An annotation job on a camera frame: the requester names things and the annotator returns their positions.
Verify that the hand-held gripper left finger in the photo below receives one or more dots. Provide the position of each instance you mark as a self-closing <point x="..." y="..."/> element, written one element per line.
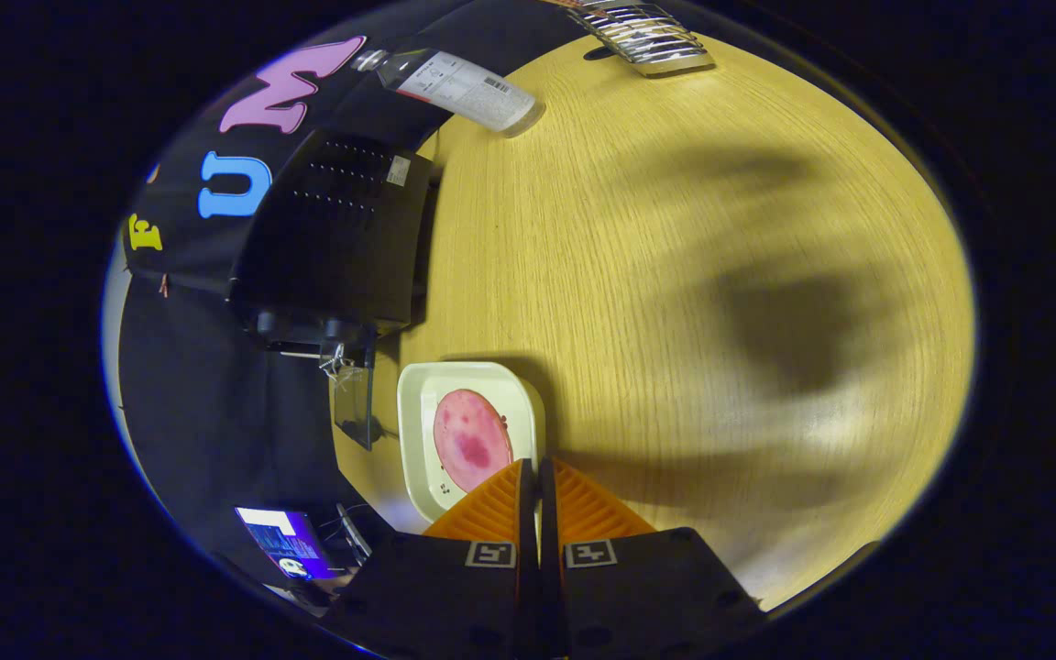
<point x="455" y="596"/>

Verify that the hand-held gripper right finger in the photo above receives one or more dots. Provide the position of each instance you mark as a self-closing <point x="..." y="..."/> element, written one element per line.
<point x="638" y="596"/>

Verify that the pink ham slice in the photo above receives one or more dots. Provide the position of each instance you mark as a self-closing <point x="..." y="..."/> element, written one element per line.
<point x="468" y="435"/>

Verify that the cream square plate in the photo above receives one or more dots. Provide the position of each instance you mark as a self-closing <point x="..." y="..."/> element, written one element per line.
<point x="418" y="403"/>

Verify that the black toaster oven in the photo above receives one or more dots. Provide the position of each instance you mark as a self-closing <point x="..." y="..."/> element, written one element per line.
<point x="335" y="238"/>

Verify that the laptop computer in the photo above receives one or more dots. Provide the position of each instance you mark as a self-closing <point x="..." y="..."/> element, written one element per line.
<point x="285" y="541"/>

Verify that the clear plastic bottle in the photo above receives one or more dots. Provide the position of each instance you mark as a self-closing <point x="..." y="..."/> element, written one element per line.
<point x="464" y="92"/>

